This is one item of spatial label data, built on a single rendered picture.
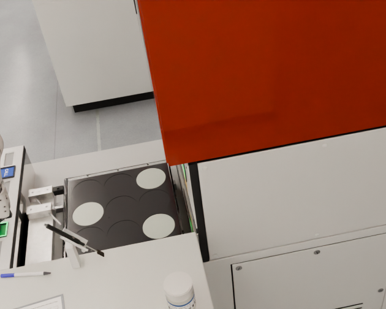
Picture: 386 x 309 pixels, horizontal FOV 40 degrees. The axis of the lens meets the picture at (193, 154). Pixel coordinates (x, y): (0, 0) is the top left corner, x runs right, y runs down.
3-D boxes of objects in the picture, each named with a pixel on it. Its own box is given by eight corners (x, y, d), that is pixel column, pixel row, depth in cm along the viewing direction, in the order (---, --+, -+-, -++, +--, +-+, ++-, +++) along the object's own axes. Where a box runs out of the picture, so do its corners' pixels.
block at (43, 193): (54, 190, 179) (51, 184, 177) (54, 198, 176) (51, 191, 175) (30, 195, 179) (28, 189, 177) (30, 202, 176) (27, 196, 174)
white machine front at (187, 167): (171, 106, 219) (157, 19, 193) (209, 260, 158) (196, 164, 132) (164, 108, 219) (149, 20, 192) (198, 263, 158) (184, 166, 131)
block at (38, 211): (53, 208, 173) (51, 201, 171) (53, 215, 170) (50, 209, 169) (29, 212, 173) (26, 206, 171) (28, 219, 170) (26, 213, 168)
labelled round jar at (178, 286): (193, 290, 134) (189, 268, 128) (198, 314, 129) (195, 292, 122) (166, 296, 133) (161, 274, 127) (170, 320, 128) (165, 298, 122)
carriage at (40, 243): (56, 195, 182) (54, 189, 180) (53, 281, 154) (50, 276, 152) (33, 199, 181) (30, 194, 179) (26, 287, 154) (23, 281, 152)
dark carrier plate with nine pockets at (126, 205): (167, 163, 182) (166, 162, 181) (182, 238, 156) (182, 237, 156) (68, 182, 180) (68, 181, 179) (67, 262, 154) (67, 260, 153)
